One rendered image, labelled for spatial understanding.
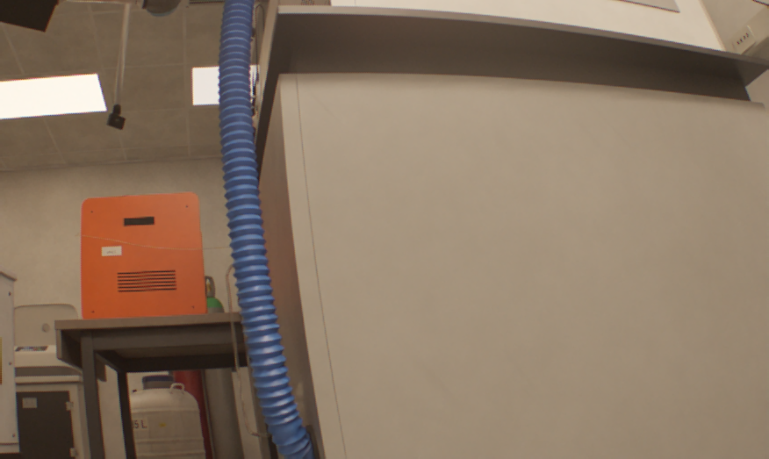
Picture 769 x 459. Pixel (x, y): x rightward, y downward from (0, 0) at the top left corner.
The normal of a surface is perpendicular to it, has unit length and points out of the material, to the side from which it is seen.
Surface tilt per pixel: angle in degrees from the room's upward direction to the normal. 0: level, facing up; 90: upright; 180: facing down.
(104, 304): 90
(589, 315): 90
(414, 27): 180
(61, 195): 90
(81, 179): 90
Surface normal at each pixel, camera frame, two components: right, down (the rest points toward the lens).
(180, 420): 0.70, -0.34
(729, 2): -0.95, 0.05
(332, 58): 0.28, -0.36
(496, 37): 0.16, 0.93
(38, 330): 0.31, -0.11
